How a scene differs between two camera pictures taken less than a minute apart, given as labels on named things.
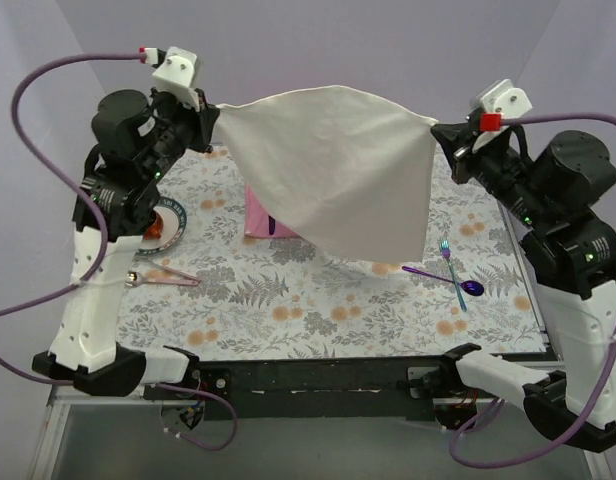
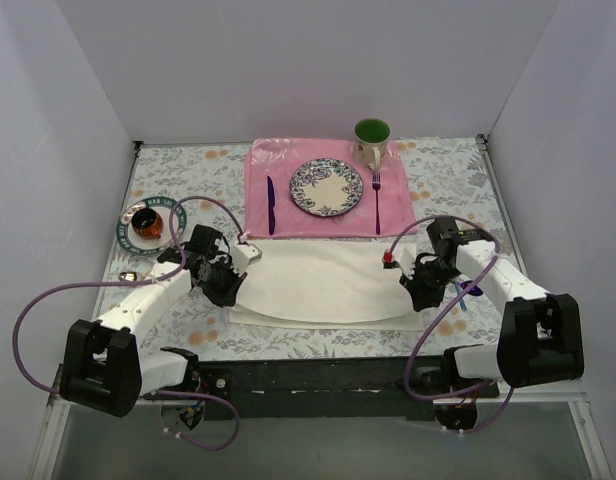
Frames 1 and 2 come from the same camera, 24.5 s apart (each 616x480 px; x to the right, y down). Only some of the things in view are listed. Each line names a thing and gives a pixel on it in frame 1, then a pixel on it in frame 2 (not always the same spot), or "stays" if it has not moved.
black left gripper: (199, 126) to (227, 288)
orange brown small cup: (155, 230) stays
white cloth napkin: (349, 169) to (323, 284)
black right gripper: (461, 151) to (420, 291)
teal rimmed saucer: (174, 223) stays
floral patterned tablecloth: (221, 293) stays
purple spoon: (470, 287) stays
